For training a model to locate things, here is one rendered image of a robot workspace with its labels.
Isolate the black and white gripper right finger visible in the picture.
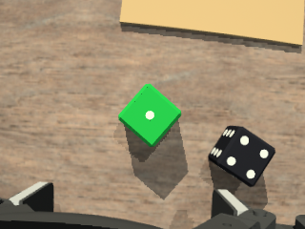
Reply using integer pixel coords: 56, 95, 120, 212
193, 190, 305, 229

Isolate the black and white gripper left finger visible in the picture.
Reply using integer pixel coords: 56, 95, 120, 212
0, 182, 54, 214

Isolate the black die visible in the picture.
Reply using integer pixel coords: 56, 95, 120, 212
208, 126, 275, 187

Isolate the tan flat mat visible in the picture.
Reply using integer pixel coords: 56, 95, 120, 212
119, 0, 304, 46

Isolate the green die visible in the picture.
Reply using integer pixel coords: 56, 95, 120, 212
118, 84, 181, 147

